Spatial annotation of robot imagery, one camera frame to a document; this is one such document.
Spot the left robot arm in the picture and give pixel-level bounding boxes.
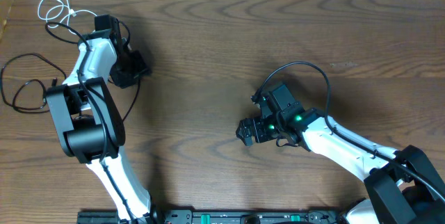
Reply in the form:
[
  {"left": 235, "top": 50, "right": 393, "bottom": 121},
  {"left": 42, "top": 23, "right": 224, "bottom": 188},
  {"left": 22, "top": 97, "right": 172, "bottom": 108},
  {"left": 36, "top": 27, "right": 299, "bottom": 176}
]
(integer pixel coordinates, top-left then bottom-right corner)
[{"left": 46, "top": 15, "right": 162, "bottom": 223}]

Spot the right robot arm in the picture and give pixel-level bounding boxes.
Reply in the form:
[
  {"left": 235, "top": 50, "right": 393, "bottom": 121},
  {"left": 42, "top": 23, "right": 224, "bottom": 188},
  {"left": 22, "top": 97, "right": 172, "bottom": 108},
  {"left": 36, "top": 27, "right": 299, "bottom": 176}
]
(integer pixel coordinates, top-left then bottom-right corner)
[{"left": 236, "top": 84, "right": 444, "bottom": 223}]

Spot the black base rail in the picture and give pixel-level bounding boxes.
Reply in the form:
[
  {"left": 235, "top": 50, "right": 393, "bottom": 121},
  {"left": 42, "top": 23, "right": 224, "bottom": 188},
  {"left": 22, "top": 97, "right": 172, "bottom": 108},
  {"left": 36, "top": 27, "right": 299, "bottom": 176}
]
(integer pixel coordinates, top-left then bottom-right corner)
[{"left": 76, "top": 209, "right": 339, "bottom": 224}]

